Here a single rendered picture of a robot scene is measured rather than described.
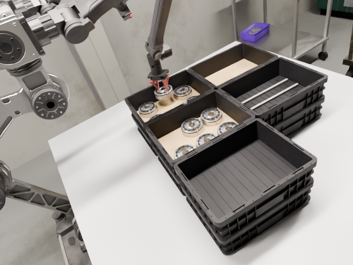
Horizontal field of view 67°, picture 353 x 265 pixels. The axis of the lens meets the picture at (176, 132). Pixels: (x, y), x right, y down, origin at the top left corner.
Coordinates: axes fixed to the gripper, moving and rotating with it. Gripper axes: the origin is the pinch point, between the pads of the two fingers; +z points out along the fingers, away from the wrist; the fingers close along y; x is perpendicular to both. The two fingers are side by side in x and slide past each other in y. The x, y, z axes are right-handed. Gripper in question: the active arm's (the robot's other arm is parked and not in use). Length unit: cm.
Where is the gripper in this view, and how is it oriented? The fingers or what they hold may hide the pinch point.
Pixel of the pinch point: (162, 88)
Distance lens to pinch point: 145.0
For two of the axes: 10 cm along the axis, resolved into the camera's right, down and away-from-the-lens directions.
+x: -2.8, 6.6, -7.0
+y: -9.3, 0.0, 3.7
